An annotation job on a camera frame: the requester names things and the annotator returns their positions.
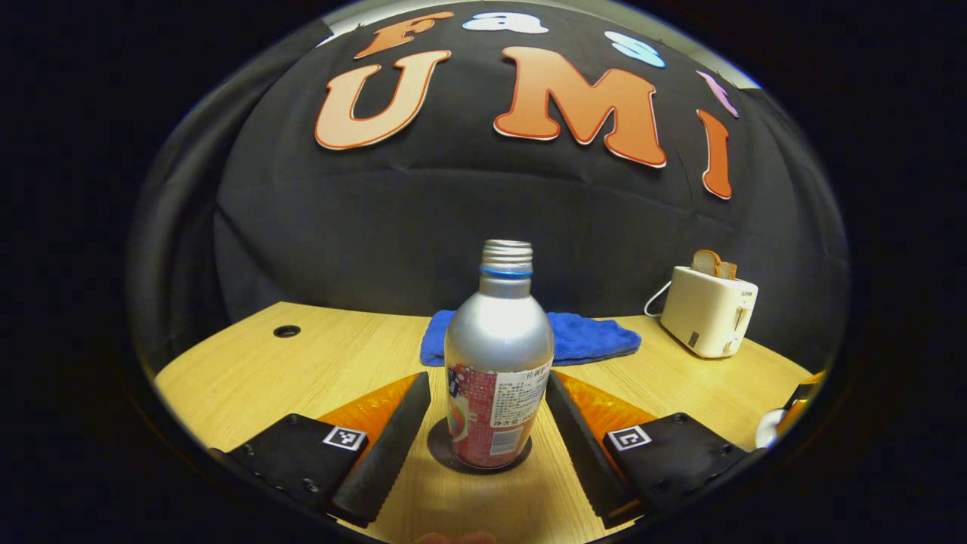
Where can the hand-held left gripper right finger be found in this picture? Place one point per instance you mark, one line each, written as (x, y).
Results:
(578, 453)

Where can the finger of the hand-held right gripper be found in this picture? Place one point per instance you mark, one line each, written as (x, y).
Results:
(799, 397)

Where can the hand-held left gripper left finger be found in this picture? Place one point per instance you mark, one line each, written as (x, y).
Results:
(385, 461)

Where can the round dark coaster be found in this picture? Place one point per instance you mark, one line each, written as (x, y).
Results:
(438, 449)

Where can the silver water bottle red label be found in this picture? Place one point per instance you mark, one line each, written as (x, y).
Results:
(495, 355)

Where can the blue towel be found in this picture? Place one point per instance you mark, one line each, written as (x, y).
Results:
(597, 338)

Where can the white toaster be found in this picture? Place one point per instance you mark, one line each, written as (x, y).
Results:
(706, 313)

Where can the toast bread slice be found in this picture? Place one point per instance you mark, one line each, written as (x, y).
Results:
(705, 263)
(727, 270)

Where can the black backdrop cloth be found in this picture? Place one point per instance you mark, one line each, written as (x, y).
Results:
(453, 227)

